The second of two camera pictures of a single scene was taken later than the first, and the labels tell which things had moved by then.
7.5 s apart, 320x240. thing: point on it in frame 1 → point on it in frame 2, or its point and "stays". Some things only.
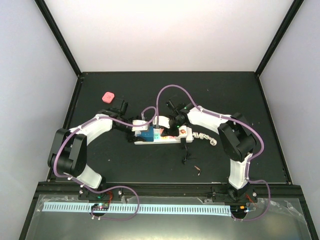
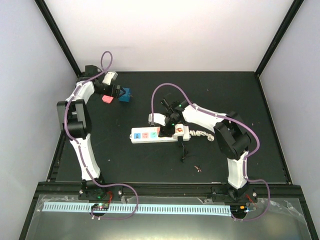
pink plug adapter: [108, 97] stays
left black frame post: [60, 36] stays
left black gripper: [131, 137] → [110, 92]
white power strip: [159, 139] stays
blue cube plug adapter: [148, 136] → [126, 97]
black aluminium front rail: [264, 189] stays
